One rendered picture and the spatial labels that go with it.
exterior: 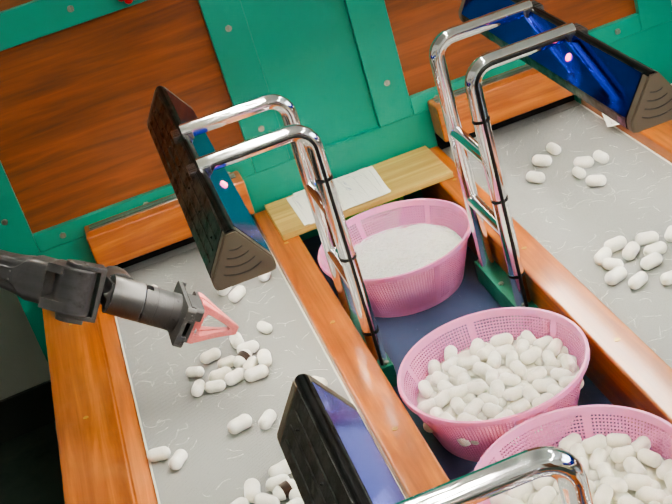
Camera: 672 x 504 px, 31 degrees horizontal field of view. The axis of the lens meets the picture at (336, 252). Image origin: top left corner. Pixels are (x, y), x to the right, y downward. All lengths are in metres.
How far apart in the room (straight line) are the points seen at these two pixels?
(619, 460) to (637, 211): 0.61
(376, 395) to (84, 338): 0.61
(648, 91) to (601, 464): 0.46
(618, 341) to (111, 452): 0.73
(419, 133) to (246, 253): 0.93
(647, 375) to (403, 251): 0.62
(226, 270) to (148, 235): 0.76
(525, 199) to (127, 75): 0.73
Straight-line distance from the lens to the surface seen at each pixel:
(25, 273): 1.77
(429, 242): 2.10
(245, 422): 1.75
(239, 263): 1.47
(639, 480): 1.50
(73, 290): 1.75
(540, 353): 1.74
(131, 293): 1.77
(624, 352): 1.67
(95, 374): 1.99
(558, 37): 1.75
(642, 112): 1.59
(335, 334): 1.85
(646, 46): 2.49
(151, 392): 1.93
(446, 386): 1.71
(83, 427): 1.87
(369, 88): 2.29
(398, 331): 1.99
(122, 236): 2.22
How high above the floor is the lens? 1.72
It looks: 27 degrees down
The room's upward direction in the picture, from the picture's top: 17 degrees counter-clockwise
